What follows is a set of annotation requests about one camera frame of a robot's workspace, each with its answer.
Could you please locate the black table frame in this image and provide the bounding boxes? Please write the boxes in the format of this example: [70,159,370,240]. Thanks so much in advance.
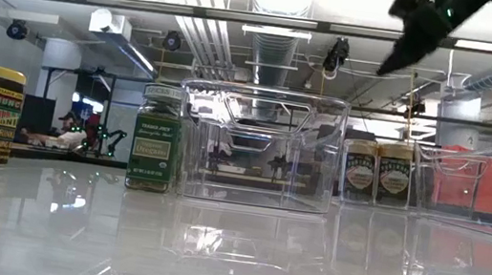
[6,142,492,229]

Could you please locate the black monitor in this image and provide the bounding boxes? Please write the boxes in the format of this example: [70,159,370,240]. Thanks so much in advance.
[17,94,58,136]

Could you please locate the person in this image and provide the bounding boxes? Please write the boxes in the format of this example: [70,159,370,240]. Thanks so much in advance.
[17,104,92,155]

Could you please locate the tan lid seasoning jar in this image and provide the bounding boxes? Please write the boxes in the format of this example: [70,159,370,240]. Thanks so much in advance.
[371,140,417,210]
[336,136,381,205]

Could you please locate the white air unit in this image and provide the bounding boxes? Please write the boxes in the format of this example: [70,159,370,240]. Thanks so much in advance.
[87,6,135,39]

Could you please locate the black round dome device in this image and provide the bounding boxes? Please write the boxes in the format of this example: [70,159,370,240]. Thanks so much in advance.
[160,28,184,54]
[4,17,31,42]

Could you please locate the black pulley device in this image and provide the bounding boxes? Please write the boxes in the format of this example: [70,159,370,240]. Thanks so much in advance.
[321,35,353,75]

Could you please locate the green lid oregano jar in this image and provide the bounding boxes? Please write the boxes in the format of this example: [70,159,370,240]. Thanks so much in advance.
[123,80,187,196]

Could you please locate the silver ventilation duct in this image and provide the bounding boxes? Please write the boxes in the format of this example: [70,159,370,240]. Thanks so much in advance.
[244,30,301,92]

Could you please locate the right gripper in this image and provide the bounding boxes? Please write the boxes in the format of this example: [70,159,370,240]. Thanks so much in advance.
[376,0,460,85]

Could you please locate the white light fixture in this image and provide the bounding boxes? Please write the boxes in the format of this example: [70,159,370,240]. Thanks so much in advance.
[240,21,314,43]

